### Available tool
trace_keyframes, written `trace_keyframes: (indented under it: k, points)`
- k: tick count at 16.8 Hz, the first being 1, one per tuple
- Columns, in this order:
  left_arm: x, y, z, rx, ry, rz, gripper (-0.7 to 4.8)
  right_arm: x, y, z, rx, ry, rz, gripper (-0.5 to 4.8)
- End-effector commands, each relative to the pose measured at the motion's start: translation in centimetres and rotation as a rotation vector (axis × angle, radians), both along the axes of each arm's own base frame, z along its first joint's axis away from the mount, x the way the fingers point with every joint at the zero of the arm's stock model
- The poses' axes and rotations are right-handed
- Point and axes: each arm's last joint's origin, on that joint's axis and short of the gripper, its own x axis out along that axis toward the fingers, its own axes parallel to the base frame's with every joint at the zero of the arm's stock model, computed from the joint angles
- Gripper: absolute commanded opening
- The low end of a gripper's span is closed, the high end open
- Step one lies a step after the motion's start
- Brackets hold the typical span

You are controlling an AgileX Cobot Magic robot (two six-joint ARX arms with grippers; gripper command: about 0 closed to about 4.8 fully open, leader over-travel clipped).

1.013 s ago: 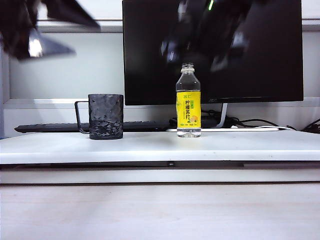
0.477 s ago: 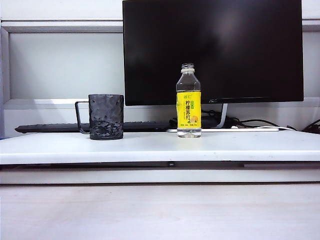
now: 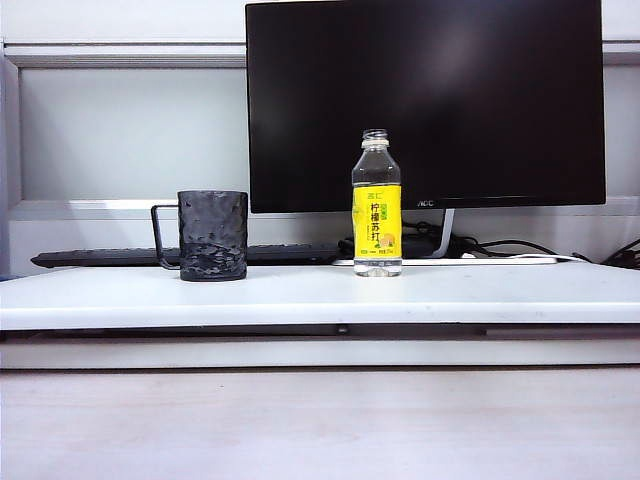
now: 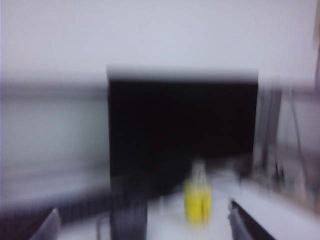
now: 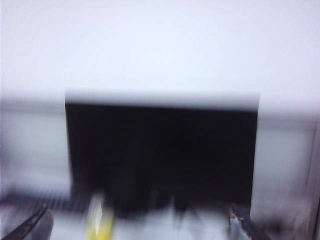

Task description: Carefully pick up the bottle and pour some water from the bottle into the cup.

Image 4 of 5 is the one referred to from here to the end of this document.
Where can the clear bottle yellow label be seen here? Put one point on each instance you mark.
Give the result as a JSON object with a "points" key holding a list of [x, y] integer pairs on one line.
{"points": [[197, 200]]}

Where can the black computer monitor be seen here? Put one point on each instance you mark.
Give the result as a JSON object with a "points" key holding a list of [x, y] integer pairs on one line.
{"points": [[180, 125]]}

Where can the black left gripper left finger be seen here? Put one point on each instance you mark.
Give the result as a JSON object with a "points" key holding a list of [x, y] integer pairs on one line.
{"points": [[48, 227]]}

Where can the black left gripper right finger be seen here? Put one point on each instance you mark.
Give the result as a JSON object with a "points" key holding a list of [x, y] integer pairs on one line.
{"points": [[245, 227]]}

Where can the black computer keyboard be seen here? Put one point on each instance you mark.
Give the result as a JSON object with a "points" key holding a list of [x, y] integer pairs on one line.
{"points": [[75, 207]]}

